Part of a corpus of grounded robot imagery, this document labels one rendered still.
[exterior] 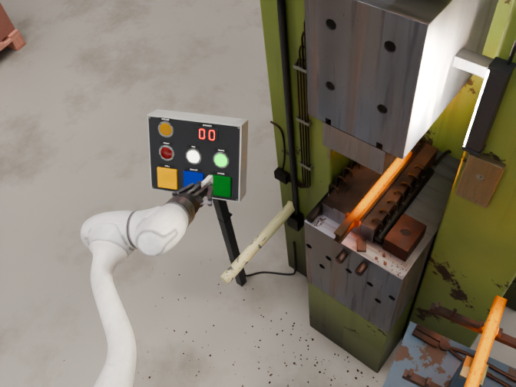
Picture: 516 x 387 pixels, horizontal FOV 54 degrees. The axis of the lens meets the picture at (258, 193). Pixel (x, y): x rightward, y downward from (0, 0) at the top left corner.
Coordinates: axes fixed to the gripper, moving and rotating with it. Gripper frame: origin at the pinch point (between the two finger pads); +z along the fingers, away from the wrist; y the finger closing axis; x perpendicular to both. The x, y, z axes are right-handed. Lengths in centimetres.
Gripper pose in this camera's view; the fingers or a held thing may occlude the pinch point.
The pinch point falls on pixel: (206, 183)
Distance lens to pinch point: 163.6
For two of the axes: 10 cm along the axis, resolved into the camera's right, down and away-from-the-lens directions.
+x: 0.4, -9.1, -4.1
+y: 9.6, 1.4, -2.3
